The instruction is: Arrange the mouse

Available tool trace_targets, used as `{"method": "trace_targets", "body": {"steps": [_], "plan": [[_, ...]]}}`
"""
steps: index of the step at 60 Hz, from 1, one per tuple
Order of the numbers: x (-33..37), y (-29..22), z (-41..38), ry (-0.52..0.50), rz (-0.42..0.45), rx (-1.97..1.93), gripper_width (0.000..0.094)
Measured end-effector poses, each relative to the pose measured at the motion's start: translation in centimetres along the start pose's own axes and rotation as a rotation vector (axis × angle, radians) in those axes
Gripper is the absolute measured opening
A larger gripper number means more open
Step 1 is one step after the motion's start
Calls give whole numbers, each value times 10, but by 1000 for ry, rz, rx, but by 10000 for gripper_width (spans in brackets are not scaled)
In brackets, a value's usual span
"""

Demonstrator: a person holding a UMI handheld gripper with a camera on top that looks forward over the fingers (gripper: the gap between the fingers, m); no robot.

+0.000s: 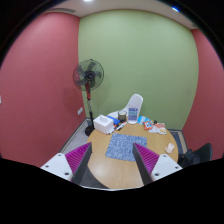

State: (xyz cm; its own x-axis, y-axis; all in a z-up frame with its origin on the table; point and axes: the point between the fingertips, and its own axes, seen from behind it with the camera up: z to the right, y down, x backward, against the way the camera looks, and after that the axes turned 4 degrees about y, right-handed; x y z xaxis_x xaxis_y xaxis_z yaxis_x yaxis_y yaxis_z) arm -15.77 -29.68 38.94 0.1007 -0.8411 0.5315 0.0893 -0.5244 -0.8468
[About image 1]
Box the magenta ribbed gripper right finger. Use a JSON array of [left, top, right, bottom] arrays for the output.
[[132, 143, 159, 185]]

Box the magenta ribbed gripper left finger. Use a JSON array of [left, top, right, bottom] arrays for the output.
[[65, 142, 92, 185]]

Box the blue patterned mouse pad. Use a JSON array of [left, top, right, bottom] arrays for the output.
[[105, 133, 147, 162]]

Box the white orange snack packet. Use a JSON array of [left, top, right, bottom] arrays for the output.
[[149, 123, 167, 135]]

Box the light blue packet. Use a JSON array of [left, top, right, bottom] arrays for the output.
[[137, 116, 151, 125]]

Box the white tissue box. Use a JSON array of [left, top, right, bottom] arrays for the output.
[[93, 115, 114, 134]]

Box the red black marker pen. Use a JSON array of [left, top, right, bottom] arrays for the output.
[[116, 122, 127, 131]]

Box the white blue product box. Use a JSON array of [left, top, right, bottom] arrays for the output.
[[128, 108, 138, 124]]

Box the dark glass jar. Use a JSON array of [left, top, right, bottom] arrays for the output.
[[118, 110, 127, 122]]

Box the white plastic chair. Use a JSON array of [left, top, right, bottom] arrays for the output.
[[108, 94, 143, 118]]

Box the black office chair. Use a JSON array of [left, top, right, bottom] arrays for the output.
[[178, 143, 212, 168]]

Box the black standing fan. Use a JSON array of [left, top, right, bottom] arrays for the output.
[[72, 58, 105, 137]]

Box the white wall socket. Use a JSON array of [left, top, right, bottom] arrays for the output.
[[77, 107, 83, 115]]

